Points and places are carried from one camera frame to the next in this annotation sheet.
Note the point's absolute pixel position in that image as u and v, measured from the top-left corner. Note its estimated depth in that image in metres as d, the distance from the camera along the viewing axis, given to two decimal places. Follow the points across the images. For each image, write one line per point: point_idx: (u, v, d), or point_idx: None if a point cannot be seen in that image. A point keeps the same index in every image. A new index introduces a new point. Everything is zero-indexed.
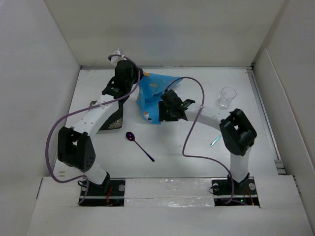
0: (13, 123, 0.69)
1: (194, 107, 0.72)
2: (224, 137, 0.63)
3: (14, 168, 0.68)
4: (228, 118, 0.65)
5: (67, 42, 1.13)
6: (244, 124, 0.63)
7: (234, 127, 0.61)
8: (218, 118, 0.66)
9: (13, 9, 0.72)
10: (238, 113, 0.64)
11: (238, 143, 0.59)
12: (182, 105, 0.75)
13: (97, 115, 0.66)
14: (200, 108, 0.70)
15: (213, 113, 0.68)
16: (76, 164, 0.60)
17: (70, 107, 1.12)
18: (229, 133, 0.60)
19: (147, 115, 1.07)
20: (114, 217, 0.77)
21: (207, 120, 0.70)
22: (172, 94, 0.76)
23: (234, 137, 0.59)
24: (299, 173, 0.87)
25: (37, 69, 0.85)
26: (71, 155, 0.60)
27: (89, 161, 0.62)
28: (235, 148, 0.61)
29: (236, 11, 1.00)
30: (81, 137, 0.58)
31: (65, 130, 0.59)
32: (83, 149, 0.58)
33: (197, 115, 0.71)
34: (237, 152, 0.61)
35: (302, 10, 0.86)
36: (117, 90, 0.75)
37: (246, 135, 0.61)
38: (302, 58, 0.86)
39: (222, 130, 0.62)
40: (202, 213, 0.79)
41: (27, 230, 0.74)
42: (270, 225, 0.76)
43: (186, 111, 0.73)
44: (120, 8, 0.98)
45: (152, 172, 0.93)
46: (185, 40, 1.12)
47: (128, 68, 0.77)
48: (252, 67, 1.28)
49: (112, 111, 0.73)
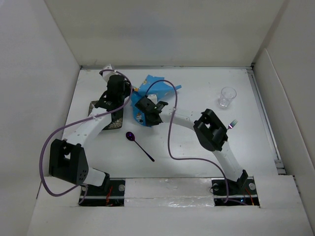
0: (13, 124, 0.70)
1: (168, 111, 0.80)
2: (199, 136, 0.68)
3: (14, 167, 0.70)
4: (200, 118, 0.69)
5: (67, 43, 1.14)
6: (215, 122, 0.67)
7: (206, 127, 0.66)
8: (191, 119, 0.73)
9: (14, 12, 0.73)
10: (209, 112, 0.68)
11: (212, 141, 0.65)
12: (155, 108, 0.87)
13: (89, 127, 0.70)
14: (173, 110, 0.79)
15: (186, 115, 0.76)
16: (68, 177, 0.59)
17: (71, 107, 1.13)
18: (203, 134, 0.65)
19: (140, 116, 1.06)
20: (114, 217, 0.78)
21: (181, 121, 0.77)
22: (145, 101, 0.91)
23: (207, 137, 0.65)
24: (299, 172, 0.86)
25: (38, 70, 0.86)
26: (63, 168, 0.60)
27: (82, 174, 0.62)
28: (209, 145, 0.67)
29: (235, 10, 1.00)
30: (75, 149, 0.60)
31: (58, 142, 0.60)
32: (77, 161, 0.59)
33: (172, 117, 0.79)
34: (211, 148, 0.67)
35: (303, 9, 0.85)
36: (110, 103, 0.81)
37: (218, 133, 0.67)
38: (301, 56, 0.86)
39: (195, 130, 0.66)
40: (201, 213, 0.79)
41: (27, 228, 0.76)
42: (269, 225, 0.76)
43: (161, 114, 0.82)
44: (119, 8, 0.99)
45: (152, 172, 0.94)
46: (184, 40, 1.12)
47: (120, 82, 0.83)
48: (253, 66, 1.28)
49: (105, 122, 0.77)
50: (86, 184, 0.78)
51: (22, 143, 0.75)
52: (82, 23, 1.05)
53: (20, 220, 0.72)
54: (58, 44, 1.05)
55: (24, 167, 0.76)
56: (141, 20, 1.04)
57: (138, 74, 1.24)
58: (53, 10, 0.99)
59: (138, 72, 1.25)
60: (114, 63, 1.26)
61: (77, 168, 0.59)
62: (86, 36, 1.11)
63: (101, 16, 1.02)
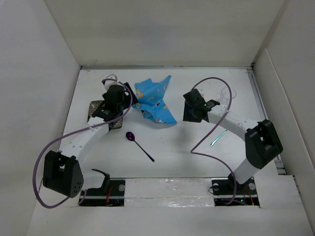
0: (12, 124, 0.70)
1: (218, 111, 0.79)
2: (247, 147, 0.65)
3: (14, 167, 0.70)
4: (255, 128, 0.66)
5: (67, 43, 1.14)
6: (271, 137, 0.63)
7: (260, 139, 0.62)
8: (244, 126, 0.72)
9: (14, 11, 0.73)
10: (267, 124, 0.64)
11: (262, 157, 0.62)
12: (205, 105, 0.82)
13: (85, 138, 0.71)
14: (225, 112, 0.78)
15: (239, 120, 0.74)
16: (62, 190, 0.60)
17: (71, 108, 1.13)
18: (254, 145, 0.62)
19: (160, 120, 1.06)
20: (114, 216, 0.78)
21: (231, 125, 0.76)
22: (195, 94, 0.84)
23: (258, 150, 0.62)
24: (299, 173, 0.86)
25: (37, 70, 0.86)
26: (57, 181, 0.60)
27: (76, 187, 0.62)
28: (257, 160, 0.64)
29: (235, 11, 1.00)
30: (69, 162, 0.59)
31: (52, 154, 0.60)
32: (71, 174, 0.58)
33: (220, 119, 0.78)
34: (258, 163, 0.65)
35: (303, 9, 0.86)
36: (108, 112, 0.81)
37: (270, 149, 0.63)
38: (302, 56, 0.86)
39: (247, 139, 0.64)
40: (201, 213, 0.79)
41: (27, 228, 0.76)
42: (269, 225, 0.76)
43: (209, 113, 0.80)
44: (119, 9, 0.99)
45: (152, 172, 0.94)
46: (184, 40, 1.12)
47: (120, 92, 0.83)
48: (252, 66, 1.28)
49: (101, 132, 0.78)
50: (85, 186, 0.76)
51: (22, 143, 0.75)
52: (82, 23, 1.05)
53: (20, 220, 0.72)
54: (58, 44, 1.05)
55: (24, 167, 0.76)
56: (141, 20, 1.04)
57: (138, 74, 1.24)
58: (53, 10, 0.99)
59: (138, 72, 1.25)
60: (114, 63, 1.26)
61: (71, 182, 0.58)
62: (86, 36, 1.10)
63: (101, 16, 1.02)
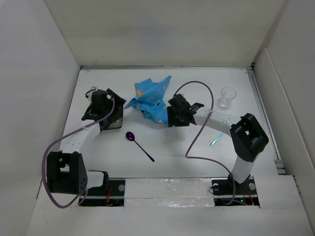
0: (12, 124, 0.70)
1: (203, 112, 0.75)
2: (235, 142, 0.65)
3: (14, 167, 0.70)
4: (239, 122, 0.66)
5: (67, 43, 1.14)
6: (256, 129, 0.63)
7: (245, 133, 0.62)
8: (228, 123, 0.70)
9: (13, 11, 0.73)
10: (250, 117, 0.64)
11: (250, 150, 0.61)
12: (190, 109, 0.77)
13: (81, 138, 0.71)
14: (209, 113, 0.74)
15: (223, 118, 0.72)
16: (70, 189, 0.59)
17: (71, 107, 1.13)
18: (239, 139, 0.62)
19: (160, 120, 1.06)
20: (114, 216, 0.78)
21: (217, 124, 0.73)
22: (180, 98, 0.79)
23: (244, 144, 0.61)
24: (299, 173, 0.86)
25: (37, 70, 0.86)
26: (63, 180, 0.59)
27: (82, 182, 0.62)
28: (246, 154, 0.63)
29: (235, 11, 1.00)
30: (73, 158, 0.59)
31: (53, 154, 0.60)
32: (77, 169, 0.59)
33: (206, 120, 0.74)
34: (248, 158, 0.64)
35: (302, 9, 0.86)
36: (96, 115, 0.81)
37: (258, 141, 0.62)
38: (302, 56, 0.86)
39: (232, 134, 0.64)
40: (201, 213, 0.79)
41: (27, 228, 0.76)
42: (270, 225, 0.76)
43: (195, 115, 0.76)
44: (119, 9, 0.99)
45: (152, 172, 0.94)
46: (184, 40, 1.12)
47: (104, 94, 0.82)
48: (253, 66, 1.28)
49: (94, 132, 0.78)
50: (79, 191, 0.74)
51: (22, 143, 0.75)
52: (82, 23, 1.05)
53: (20, 220, 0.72)
54: (58, 44, 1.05)
55: (24, 167, 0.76)
56: (141, 20, 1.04)
57: (138, 74, 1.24)
58: (53, 10, 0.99)
59: (138, 72, 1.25)
60: (114, 63, 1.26)
61: (77, 177, 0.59)
62: (86, 36, 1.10)
63: (101, 16, 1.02)
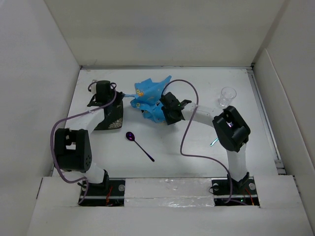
0: (12, 124, 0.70)
1: (190, 107, 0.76)
2: (218, 133, 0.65)
3: (14, 167, 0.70)
4: (221, 114, 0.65)
5: (67, 43, 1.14)
6: (237, 120, 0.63)
7: (226, 124, 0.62)
8: (212, 115, 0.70)
9: (13, 11, 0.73)
10: (232, 109, 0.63)
11: (232, 140, 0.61)
12: (179, 105, 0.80)
13: (87, 119, 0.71)
14: (195, 107, 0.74)
15: (208, 111, 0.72)
16: (76, 163, 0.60)
17: (71, 108, 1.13)
18: (221, 130, 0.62)
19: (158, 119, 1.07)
20: (114, 217, 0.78)
21: (203, 118, 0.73)
22: (171, 96, 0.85)
23: (226, 134, 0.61)
24: (299, 173, 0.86)
25: (37, 70, 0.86)
26: (69, 156, 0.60)
27: (87, 160, 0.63)
28: (229, 144, 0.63)
29: (235, 11, 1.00)
30: (79, 133, 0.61)
31: (61, 130, 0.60)
32: (83, 145, 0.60)
33: (193, 114, 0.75)
34: (231, 147, 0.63)
35: (303, 9, 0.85)
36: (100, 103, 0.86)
37: (239, 132, 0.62)
38: (302, 56, 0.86)
39: (215, 126, 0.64)
40: (201, 212, 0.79)
41: (27, 228, 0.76)
42: (270, 225, 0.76)
43: (183, 111, 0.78)
44: (119, 8, 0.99)
45: (152, 172, 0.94)
46: (183, 41, 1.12)
47: (108, 84, 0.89)
48: (253, 66, 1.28)
49: (99, 118, 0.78)
50: (81, 179, 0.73)
51: (22, 143, 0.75)
52: (82, 23, 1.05)
53: (20, 220, 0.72)
54: (58, 44, 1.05)
55: (24, 167, 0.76)
56: (141, 20, 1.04)
57: (138, 74, 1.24)
58: (53, 10, 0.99)
59: (138, 72, 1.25)
60: (114, 63, 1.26)
61: (83, 153, 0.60)
62: (86, 36, 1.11)
63: (101, 15, 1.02)
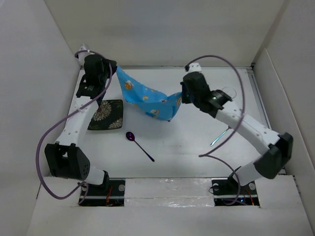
0: (12, 124, 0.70)
1: (232, 111, 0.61)
2: (261, 160, 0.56)
3: (14, 166, 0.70)
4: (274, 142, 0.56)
5: (67, 43, 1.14)
6: (287, 151, 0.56)
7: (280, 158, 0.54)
8: (264, 138, 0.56)
9: (13, 11, 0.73)
10: (288, 139, 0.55)
11: (274, 172, 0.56)
12: (214, 99, 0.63)
13: (78, 123, 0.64)
14: (241, 117, 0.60)
15: (257, 130, 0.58)
16: (73, 174, 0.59)
17: (71, 108, 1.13)
18: (272, 163, 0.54)
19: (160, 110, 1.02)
20: (114, 217, 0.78)
21: (247, 131, 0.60)
22: (202, 80, 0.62)
23: (274, 168, 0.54)
24: (299, 173, 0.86)
25: (37, 70, 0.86)
26: (65, 168, 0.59)
27: (85, 168, 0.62)
28: (266, 171, 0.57)
29: (235, 11, 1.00)
30: (71, 150, 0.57)
31: (50, 147, 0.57)
32: (76, 162, 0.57)
33: (237, 124, 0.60)
34: (267, 174, 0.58)
35: (302, 9, 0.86)
36: (92, 88, 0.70)
37: (282, 162, 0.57)
38: (302, 56, 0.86)
39: (265, 156, 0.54)
40: (201, 212, 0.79)
41: (27, 228, 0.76)
42: (270, 225, 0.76)
43: (221, 112, 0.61)
44: (119, 9, 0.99)
45: (151, 172, 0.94)
46: (183, 41, 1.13)
47: (98, 62, 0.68)
48: (253, 66, 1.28)
49: (93, 111, 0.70)
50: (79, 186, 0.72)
51: (22, 143, 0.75)
52: (82, 23, 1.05)
53: (20, 220, 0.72)
54: (58, 44, 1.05)
55: (24, 167, 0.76)
56: (141, 20, 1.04)
57: (138, 74, 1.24)
58: (53, 10, 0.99)
59: (138, 72, 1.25)
60: None
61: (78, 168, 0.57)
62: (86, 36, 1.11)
63: (101, 15, 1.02)
